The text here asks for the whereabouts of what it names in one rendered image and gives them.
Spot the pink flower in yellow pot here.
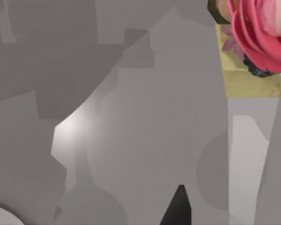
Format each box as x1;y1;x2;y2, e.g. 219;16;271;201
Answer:
207;0;281;98

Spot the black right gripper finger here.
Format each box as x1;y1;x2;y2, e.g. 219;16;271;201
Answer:
159;184;192;225

